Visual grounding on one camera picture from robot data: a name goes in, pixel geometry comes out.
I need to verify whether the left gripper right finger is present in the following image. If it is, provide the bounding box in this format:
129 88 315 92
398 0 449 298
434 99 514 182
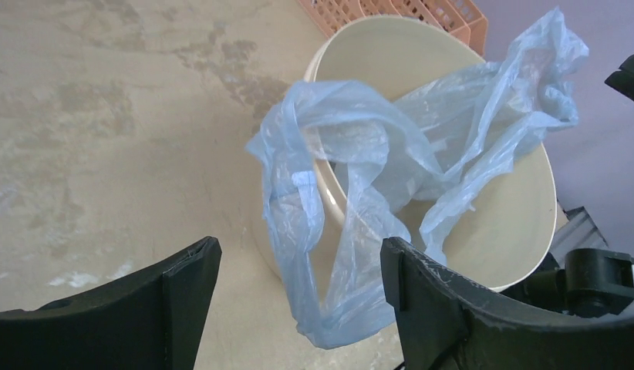
380 237 634 369

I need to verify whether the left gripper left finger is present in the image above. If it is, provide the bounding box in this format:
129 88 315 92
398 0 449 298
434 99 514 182
0 237 222 369

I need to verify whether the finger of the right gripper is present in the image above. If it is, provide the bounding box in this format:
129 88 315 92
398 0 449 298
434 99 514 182
605 54 634 102

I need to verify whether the beige paper trash bin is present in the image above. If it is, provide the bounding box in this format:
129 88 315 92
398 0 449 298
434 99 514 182
250 15 559 293

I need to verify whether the blue plastic trash bag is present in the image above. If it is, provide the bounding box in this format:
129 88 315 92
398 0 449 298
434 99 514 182
245 7 591 352

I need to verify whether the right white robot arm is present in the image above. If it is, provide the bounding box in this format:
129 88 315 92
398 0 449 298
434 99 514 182
503 207 634 318

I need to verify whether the orange file organizer rack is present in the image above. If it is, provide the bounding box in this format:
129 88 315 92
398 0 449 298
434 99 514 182
296 0 490 57

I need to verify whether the aluminium frame rail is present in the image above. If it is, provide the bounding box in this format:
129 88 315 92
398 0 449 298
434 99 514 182
549 207 609 267

